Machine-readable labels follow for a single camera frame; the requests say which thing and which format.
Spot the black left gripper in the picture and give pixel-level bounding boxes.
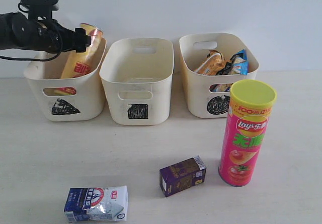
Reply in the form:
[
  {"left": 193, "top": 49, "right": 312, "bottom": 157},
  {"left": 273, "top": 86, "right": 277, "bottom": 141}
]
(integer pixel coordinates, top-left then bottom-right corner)
[{"left": 10, "top": 14, "right": 91, "bottom": 53}]

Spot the yellow Lay's chips can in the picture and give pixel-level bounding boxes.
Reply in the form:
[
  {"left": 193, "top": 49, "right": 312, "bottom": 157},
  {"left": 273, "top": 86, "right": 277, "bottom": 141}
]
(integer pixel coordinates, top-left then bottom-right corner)
[{"left": 60, "top": 23, "right": 106, "bottom": 79}]

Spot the orange snack bag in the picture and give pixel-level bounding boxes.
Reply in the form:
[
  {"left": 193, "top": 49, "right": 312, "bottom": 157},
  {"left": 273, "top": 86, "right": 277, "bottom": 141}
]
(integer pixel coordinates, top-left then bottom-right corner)
[{"left": 194, "top": 50, "right": 232, "bottom": 92}]

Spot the blue snack bag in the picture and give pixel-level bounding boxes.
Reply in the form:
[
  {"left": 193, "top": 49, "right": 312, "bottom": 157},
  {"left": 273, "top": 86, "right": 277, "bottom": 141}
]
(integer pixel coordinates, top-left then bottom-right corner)
[{"left": 229, "top": 49, "right": 249, "bottom": 76}]

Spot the pink Lay's chips can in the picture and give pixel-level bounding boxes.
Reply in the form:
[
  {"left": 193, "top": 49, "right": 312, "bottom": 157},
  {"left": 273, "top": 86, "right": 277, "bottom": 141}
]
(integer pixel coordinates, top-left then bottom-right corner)
[{"left": 218, "top": 80, "right": 277, "bottom": 187}]

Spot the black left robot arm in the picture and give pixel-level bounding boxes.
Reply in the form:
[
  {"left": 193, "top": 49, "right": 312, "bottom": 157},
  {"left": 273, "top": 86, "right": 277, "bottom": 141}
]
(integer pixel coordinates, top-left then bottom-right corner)
[{"left": 1, "top": 12, "right": 91, "bottom": 54}]

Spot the cream bin triangle mark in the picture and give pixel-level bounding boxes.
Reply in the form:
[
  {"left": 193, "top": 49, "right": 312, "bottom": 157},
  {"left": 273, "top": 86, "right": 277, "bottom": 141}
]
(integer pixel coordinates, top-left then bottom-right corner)
[{"left": 24, "top": 38, "right": 107, "bottom": 122}]

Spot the cream bin square mark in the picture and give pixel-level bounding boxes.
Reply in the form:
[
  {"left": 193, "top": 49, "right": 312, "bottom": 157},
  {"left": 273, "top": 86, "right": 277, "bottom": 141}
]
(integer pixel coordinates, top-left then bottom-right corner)
[{"left": 99, "top": 38, "right": 174, "bottom": 125}]

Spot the cream bin circle mark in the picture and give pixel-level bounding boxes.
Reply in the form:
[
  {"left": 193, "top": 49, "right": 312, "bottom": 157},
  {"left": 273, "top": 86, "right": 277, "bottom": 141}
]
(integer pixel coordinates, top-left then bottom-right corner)
[{"left": 179, "top": 32, "right": 259, "bottom": 119}]

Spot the blue white milk carton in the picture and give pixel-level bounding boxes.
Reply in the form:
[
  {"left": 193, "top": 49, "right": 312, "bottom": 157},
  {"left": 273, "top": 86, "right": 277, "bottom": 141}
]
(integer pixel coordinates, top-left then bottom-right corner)
[{"left": 64, "top": 186, "right": 128, "bottom": 222}]

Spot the purple drink carton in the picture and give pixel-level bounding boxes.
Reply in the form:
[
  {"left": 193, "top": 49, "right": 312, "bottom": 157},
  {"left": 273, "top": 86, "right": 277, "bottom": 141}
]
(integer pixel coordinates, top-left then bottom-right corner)
[{"left": 159, "top": 156, "right": 207, "bottom": 197}]

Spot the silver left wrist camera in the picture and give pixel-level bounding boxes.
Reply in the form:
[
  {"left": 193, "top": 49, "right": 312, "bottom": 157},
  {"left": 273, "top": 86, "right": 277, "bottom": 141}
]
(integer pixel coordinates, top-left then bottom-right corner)
[{"left": 18, "top": 0, "right": 59, "bottom": 20}]

